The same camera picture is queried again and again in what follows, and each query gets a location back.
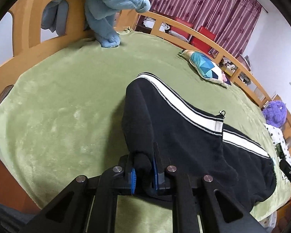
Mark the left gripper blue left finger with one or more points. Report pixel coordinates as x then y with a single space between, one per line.
130 175

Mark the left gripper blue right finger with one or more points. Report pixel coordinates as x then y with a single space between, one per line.
160 163

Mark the black pants with white stripe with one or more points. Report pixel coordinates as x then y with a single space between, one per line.
196 142

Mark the white dotted cloth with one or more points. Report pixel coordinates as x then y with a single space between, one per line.
279 144

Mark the purple plush toy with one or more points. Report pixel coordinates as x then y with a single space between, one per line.
275 113

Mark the green plush blanket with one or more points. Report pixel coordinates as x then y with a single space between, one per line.
63 116

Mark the colourful geometric pillow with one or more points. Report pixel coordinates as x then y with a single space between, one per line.
205 67

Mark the maroon patterned curtain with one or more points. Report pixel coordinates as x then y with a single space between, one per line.
232 21

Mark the light blue fleece garment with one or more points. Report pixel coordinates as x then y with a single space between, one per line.
100 15

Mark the wooden bed frame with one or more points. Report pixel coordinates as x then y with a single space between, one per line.
29 51

